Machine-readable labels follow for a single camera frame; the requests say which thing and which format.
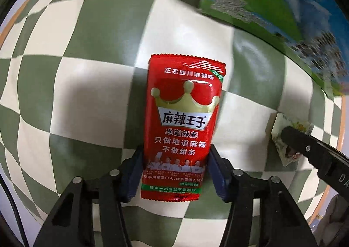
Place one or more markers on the red crown print snack packet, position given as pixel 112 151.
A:
pixel 180 127

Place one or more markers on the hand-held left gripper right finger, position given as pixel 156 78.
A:
pixel 218 178

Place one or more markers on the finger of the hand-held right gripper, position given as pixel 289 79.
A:
pixel 302 144

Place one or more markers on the green white checkered tablecloth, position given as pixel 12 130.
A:
pixel 68 72

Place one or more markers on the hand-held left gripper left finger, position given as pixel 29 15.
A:
pixel 133 178

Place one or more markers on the white fruit print snack packet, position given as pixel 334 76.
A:
pixel 278 127

